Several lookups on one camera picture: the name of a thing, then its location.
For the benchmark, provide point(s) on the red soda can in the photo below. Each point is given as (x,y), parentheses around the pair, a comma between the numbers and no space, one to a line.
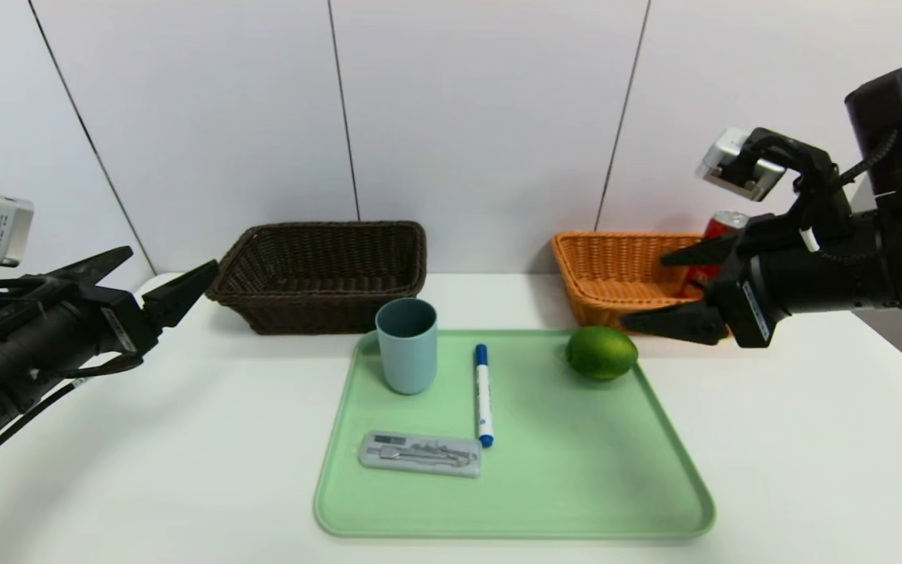
(725,225)

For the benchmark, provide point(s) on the orange wicker basket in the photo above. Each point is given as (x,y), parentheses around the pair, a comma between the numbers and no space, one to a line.
(615,274)

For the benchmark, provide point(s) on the clear plastic compass case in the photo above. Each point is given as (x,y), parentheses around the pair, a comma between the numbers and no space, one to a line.
(451,466)

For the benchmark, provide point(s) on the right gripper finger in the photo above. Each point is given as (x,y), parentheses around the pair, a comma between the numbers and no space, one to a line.
(713,252)
(686,323)

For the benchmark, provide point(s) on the blue-grey plastic cup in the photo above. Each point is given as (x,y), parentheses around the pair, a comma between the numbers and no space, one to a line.
(408,360)

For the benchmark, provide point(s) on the white marker with blue cap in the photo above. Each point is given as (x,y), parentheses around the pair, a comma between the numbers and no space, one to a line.
(484,399)

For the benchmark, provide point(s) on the green lime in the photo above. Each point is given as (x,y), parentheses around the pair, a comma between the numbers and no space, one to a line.
(600,354)

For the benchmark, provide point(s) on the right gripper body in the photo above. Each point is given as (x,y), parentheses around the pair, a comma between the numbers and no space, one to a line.
(753,312)

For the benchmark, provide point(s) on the silver drawing compass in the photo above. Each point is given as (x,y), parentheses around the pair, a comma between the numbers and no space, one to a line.
(420,453)

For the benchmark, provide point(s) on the dark brown wicker basket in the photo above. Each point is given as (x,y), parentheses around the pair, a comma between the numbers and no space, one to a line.
(318,313)

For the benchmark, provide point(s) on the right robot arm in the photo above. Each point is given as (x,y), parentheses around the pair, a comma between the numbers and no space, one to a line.
(835,278)

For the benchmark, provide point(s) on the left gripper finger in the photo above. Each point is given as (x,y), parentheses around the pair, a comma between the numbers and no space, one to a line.
(177,301)
(95,270)

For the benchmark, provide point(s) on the right black camera bracket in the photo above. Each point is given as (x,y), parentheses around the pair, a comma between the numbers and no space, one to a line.
(811,168)

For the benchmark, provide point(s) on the light green plastic tray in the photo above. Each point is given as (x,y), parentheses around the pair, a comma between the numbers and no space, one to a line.
(545,470)

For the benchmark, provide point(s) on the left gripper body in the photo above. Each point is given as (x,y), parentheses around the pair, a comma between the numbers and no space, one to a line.
(120,323)

